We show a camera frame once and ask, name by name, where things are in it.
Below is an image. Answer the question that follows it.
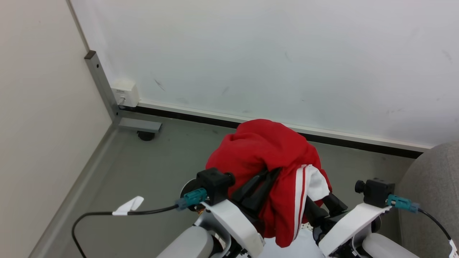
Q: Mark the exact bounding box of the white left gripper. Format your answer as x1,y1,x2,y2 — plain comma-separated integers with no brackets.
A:
200,167,282,258

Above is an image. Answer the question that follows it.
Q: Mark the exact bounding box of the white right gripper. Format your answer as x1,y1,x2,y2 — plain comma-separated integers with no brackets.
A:
304,193,390,258

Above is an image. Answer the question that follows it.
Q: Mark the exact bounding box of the red white-striped garment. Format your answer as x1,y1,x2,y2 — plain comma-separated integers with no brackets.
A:
205,119,332,248

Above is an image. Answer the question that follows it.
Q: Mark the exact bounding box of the pale blue cloth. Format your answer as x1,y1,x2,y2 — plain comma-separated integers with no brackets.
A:
265,229,325,258

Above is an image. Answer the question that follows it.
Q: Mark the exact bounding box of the white and black baseboard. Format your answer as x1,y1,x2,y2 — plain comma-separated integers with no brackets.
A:
119,100,433,159

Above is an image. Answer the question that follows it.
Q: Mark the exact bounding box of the grey fabric sofa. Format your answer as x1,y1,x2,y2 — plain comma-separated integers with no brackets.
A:
396,141,459,258

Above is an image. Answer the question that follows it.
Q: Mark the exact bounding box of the teal left cable connector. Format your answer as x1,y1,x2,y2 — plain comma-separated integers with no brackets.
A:
175,188,208,210

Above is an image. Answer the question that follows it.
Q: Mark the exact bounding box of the teal cable connector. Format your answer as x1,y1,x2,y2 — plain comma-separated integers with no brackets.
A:
175,188,208,210
387,194,420,214

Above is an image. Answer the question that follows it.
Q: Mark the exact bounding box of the teal right cable connector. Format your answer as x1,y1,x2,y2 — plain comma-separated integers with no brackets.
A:
387,194,420,214

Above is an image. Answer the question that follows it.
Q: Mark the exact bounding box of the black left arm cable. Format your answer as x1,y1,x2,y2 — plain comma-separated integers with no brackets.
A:
71,205,180,258

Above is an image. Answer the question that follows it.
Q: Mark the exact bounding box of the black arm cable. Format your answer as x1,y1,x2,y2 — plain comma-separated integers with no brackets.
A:
71,205,180,258
417,209,453,242

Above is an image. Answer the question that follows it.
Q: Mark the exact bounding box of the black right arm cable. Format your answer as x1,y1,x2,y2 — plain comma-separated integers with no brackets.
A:
417,209,453,242

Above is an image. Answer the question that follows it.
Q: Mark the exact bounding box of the white cable tag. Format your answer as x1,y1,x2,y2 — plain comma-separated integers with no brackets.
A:
112,196,145,216

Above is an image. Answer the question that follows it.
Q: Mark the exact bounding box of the white wall socket box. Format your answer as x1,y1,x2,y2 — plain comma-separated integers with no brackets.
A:
110,79,140,108

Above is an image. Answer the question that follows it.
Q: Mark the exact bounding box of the grey metal frame post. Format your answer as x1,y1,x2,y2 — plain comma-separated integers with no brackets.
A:
84,50,163,133

